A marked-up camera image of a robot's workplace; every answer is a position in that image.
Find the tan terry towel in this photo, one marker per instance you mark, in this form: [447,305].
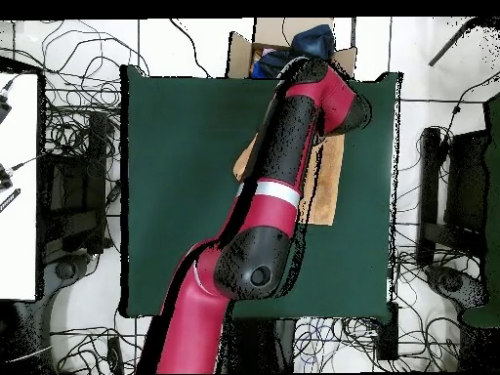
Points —
[324,187]

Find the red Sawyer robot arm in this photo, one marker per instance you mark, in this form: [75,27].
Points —
[273,215]

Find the black flat strip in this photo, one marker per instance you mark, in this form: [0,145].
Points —
[9,200]

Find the dark green table cloth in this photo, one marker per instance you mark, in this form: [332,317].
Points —
[175,156]

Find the cardboard box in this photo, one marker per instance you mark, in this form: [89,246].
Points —
[238,58]

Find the dark blue clothes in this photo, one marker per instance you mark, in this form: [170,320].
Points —
[312,41]

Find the black rectangular block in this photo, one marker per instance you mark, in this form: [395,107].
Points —
[387,336]

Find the grey chair base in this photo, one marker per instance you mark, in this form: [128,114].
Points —
[64,270]

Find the dark chair base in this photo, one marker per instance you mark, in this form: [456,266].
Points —
[453,283]

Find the white desk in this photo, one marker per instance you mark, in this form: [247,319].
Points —
[19,234]

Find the green covered table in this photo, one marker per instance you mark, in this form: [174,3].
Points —
[494,195]

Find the black rod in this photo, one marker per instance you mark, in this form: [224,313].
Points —
[449,43]

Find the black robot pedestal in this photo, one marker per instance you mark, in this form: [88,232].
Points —
[281,343]

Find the black metal frame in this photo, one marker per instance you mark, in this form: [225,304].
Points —
[95,156]
[429,175]

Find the black camera device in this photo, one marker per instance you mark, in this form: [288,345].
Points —
[4,179]
[3,109]

